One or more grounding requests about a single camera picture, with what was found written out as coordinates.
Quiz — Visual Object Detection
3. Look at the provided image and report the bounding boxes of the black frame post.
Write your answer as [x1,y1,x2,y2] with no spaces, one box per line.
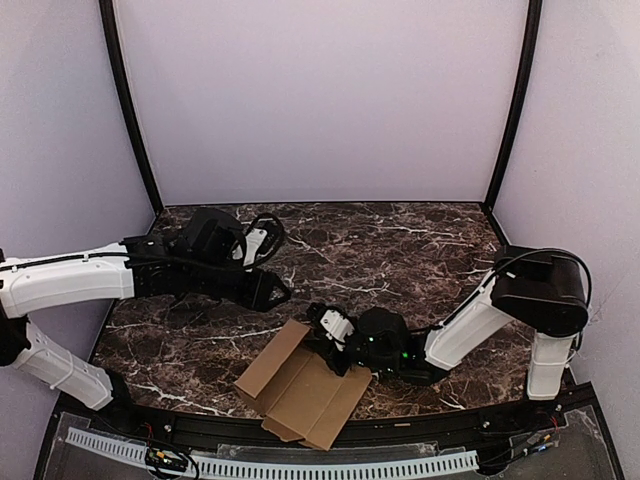
[483,0,543,214]
[98,0,164,216]

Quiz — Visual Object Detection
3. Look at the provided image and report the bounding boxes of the black left frame post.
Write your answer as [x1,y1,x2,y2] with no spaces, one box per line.
[98,0,164,216]

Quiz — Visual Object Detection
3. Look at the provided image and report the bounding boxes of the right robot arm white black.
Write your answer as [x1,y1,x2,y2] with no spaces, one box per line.
[305,245,593,401]

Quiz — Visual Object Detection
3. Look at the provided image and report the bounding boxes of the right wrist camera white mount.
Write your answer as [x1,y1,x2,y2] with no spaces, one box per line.
[306,303,355,350]

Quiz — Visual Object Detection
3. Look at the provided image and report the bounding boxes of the black front table rail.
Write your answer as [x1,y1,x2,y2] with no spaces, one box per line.
[89,399,551,451]

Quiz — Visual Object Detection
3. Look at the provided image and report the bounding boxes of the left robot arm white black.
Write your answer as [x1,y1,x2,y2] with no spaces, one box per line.
[1,208,291,412]

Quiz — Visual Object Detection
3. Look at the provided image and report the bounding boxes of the white slotted cable duct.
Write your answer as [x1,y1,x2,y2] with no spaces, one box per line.
[56,427,482,479]

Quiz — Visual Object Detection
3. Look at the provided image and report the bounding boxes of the brown cardboard paper box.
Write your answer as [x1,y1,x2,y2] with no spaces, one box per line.
[234,320,372,451]

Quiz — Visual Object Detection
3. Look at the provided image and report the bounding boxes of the small green circuit board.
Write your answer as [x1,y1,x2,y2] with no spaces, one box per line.
[144,448,190,472]

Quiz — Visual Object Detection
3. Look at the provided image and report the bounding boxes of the black right frame post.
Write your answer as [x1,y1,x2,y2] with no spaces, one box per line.
[483,0,543,214]

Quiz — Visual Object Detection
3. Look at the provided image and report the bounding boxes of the right small circuit board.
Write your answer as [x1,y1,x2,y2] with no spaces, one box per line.
[521,433,557,456]

